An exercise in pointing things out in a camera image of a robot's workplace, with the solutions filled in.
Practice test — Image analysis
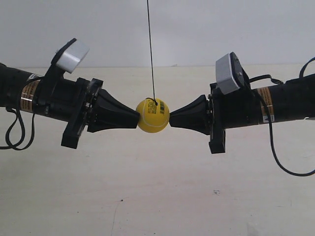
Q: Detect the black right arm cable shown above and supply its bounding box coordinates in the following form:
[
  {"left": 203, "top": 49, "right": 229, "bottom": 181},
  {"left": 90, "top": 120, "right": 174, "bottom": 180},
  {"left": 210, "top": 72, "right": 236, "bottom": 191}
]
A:
[{"left": 247, "top": 57, "right": 315, "bottom": 177}]

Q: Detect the yellow tennis ball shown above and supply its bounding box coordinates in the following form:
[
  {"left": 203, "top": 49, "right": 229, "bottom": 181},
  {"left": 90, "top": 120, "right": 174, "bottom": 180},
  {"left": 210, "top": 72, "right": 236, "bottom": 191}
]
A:
[{"left": 136, "top": 98, "right": 170, "bottom": 133}]

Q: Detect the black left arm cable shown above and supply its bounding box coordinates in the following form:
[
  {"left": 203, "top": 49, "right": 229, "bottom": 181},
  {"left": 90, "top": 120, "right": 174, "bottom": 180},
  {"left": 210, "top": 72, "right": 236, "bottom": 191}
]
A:
[{"left": 0, "top": 75, "right": 47, "bottom": 150}]

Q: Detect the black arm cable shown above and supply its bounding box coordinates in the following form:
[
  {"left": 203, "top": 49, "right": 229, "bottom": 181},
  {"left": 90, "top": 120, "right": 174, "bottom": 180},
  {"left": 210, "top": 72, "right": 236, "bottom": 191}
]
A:
[
  {"left": 0, "top": 75, "right": 47, "bottom": 150},
  {"left": 247, "top": 57, "right": 315, "bottom": 177}
]

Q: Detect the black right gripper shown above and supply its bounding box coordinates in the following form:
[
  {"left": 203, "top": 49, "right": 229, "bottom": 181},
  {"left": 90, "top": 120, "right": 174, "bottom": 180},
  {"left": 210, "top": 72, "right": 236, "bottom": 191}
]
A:
[{"left": 169, "top": 83, "right": 262, "bottom": 154}]

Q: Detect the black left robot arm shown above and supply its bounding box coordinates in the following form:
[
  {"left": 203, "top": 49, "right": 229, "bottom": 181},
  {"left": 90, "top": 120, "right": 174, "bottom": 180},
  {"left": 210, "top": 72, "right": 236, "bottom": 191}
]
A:
[{"left": 0, "top": 64, "right": 140, "bottom": 149}]

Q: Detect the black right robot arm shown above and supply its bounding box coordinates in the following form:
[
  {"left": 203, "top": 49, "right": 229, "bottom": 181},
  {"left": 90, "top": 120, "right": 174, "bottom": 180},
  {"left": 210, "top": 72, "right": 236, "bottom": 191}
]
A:
[{"left": 169, "top": 75, "right": 315, "bottom": 154}]

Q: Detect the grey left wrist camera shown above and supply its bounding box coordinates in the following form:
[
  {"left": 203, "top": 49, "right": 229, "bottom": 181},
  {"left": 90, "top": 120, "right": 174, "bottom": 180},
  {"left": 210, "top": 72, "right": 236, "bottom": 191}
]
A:
[{"left": 56, "top": 38, "right": 90, "bottom": 73}]

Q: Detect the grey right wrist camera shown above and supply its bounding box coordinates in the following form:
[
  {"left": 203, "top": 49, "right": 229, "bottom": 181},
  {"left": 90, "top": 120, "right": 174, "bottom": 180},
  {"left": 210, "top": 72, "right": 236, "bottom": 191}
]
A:
[{"left": 215, "top": 53, "right": 240, "bottom": 95}]

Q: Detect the thin black hanging string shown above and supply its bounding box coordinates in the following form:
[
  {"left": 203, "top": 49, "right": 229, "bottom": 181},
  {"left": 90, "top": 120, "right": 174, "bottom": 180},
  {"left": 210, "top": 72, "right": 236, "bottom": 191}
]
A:
[{"left": 147, "top": 0, "right": 157, "bottom": 99}]

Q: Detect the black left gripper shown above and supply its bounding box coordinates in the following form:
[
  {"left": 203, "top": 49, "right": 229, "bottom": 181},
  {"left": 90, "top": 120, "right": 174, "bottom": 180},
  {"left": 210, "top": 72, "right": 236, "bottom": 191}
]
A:
[{"left": 34, "top": 78, "right": 140, "bottom": 148}]

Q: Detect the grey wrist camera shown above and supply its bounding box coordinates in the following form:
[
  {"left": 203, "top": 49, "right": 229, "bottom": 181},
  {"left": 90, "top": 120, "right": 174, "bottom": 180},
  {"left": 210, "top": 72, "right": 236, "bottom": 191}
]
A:
[
  {"left": 56, "top": 38, "right": 90, "bottom": 73},
  {"left": 215, "top": 53, "right": 240, "bottom": 95}
]

